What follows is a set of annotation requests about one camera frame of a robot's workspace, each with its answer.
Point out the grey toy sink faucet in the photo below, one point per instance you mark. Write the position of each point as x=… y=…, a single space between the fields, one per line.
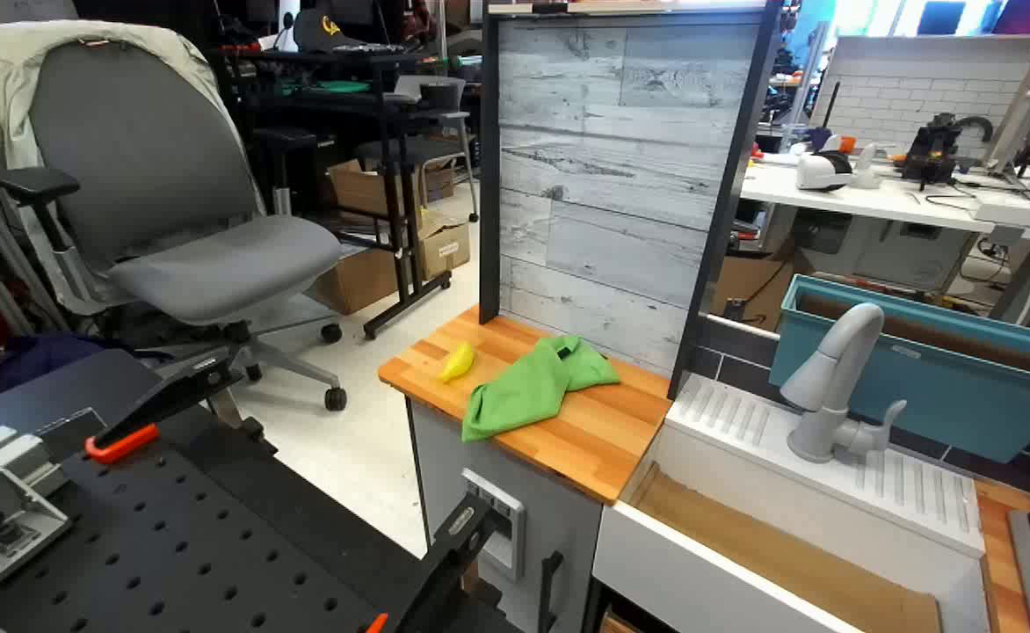
x=831 y=365

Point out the black device on table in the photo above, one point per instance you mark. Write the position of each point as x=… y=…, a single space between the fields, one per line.
x=936 y=145

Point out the black metal desk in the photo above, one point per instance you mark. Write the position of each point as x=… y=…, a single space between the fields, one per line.
x=396 y=214

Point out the white cabinet outlet plate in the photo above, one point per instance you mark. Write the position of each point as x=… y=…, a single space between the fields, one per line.
x=499 y=523

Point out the green cloth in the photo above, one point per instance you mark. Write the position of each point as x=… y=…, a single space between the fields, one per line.
x=531 y=387

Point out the grey wood backsplash panel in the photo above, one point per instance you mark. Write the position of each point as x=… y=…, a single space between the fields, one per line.
x=606 y=179

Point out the wooden top kitchen counter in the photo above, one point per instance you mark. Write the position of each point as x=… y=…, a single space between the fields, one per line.
x=585 y=440

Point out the grey office chair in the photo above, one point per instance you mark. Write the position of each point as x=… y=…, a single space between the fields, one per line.
x=137 y=154

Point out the yellow toy banana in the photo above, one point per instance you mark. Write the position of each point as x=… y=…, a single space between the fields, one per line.
x=457 y=365

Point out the white toy kitchen sink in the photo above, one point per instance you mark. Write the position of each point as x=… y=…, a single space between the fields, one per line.
x=726 y=424

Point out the small cardboard box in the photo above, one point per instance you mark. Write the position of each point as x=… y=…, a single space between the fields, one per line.
x=358 y=192

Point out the black clamp orange tip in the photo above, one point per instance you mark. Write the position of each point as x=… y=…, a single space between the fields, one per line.
x=448 y=564
x=174 y=398

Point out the grey metal mount bracket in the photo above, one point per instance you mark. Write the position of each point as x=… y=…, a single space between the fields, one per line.
x=9 y=528

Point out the white device on table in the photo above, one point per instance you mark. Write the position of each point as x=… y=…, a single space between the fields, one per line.
x=825 y=174

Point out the teal plastic bin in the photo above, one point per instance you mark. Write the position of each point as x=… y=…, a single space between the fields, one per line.
x=957 y=391

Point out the large cardboard box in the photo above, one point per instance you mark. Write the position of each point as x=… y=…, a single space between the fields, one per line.
x=356 y=282

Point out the brown cardboard box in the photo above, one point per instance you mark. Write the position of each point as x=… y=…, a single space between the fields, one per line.
x=745 y=285

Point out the white tile board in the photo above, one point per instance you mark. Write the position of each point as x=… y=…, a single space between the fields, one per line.
x=923 y=91

